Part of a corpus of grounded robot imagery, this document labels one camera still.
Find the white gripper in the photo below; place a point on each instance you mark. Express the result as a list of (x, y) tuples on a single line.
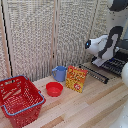
[(98, 62)]

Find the blue plastic mug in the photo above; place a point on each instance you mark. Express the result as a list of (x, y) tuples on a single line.
[(60, 73)]

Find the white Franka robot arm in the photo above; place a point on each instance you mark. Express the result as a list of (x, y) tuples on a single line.
[(108, 43)]

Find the black oven door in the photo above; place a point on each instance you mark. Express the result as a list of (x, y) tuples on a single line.
[(95, 73)]

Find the macaroni and cheese box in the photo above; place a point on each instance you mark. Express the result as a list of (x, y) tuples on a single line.
[(76, 79)]

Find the red plastic bowl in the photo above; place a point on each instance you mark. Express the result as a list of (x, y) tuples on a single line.
[(54, 89)]

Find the woven wood-framed folding screen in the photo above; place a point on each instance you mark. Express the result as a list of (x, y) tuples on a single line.
[(30, 36)]

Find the red shopping basket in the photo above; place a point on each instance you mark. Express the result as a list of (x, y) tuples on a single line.
[(20, 100)]

